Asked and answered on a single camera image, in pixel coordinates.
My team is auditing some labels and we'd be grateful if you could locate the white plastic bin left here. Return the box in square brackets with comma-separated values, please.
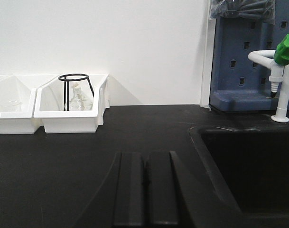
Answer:
[0, 76, 41, 134]

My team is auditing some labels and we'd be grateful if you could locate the clear glass dish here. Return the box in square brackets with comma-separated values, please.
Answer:
[1, 100, 22, 112]

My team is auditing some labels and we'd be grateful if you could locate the black wire ring stand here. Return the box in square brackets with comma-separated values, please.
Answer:
[58, 73, 95, 110]

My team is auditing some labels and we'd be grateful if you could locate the green faucet knob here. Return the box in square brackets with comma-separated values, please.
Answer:
[273, 33, 289, 66]

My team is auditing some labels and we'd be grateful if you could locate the clear glass flask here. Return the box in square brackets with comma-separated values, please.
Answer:
[64, 82, 93, 111]

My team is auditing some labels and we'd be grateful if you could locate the bag of dark pegs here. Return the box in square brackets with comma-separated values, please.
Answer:
[209, 0, 276, 24]

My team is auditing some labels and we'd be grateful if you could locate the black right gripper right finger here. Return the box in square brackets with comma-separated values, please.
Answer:
[147, 152, 179, 225]

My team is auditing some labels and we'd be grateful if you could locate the black lab sink basin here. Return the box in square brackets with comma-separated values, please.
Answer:
[189, 126, 289, 228]

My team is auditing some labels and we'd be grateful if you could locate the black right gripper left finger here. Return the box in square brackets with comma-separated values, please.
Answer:
[113, 153, 144, 226]

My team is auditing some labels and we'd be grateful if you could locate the white lab faucet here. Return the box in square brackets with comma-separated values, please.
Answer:
[248, 16, 289, 123]

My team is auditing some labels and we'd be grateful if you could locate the white plastic bin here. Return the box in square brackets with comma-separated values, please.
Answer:
[34, 74, 99, 133]
[0, 76, 41, 134]

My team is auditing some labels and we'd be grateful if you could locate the blue pegboard drying rack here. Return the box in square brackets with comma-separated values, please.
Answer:
[209, 0, 289, 111]

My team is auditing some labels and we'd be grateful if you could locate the white plastic bin right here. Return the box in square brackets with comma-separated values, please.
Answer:
[34, 74, 99, 133]

